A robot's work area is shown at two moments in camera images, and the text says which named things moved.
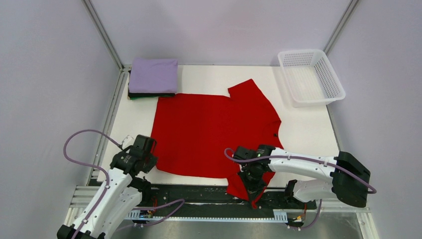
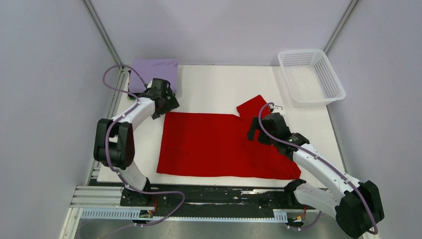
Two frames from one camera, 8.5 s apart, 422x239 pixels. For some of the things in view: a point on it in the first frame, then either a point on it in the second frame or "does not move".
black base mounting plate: x=214 y=198 does not move
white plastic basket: x=310 y=78 does not move
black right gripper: x=252 y=188 to x=255 y=126
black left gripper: x=153 y=162 to x=171 y=104
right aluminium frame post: x=340 y=25 does not move
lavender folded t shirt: x=153 y=75 does not move
